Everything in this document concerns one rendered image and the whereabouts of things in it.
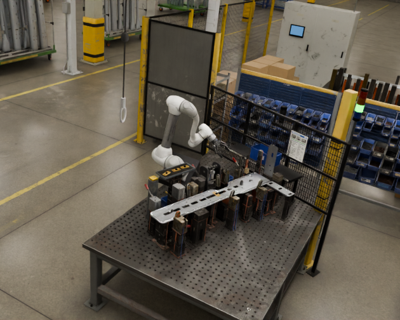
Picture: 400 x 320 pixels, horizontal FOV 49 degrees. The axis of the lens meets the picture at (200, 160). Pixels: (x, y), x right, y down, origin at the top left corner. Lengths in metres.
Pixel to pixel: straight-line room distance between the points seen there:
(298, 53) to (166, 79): 4.84
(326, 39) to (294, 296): 7.10
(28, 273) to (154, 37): 3.75
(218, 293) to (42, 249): 2.22
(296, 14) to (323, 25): 0.65
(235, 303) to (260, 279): 0.37
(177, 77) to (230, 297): 3.91
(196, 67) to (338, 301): 3.60
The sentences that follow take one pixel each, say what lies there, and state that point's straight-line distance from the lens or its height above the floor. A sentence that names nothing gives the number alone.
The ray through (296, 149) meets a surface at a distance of 4.68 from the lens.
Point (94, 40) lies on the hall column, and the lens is 11.47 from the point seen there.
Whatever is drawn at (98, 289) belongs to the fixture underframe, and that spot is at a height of 0.22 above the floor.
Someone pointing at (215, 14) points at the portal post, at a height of 1.88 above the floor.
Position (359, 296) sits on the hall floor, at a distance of 5.03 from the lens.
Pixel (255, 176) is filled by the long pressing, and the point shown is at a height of 1.00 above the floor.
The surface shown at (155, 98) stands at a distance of 6.93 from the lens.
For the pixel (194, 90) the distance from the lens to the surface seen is 6.52.
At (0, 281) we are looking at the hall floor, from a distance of 4.76.
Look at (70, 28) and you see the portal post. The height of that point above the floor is 1.02.
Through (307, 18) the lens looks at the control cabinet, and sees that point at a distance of 10.75.
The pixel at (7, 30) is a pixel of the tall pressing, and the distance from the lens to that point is 11.54.
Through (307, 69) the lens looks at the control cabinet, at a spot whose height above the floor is 0.61.
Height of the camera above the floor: 3.11
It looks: 27 degrees down
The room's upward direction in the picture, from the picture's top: 7 degrees clockwise
